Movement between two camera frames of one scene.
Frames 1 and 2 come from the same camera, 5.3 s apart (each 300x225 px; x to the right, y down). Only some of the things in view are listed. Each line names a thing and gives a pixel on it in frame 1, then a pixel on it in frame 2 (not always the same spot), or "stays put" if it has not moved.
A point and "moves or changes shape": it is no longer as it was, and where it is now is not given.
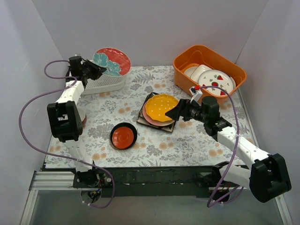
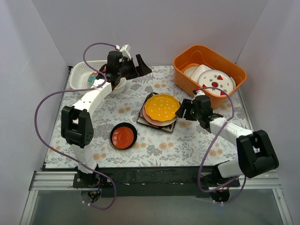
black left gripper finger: x=93 y=71 → x=143 y=68
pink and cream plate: x=151 y=121 stays put
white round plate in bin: x=190 y=71 stays put
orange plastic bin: x=211 y=58 stays put
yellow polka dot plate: x=156 y=106 stays put
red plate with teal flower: x=117 y=63 moves or changes shape
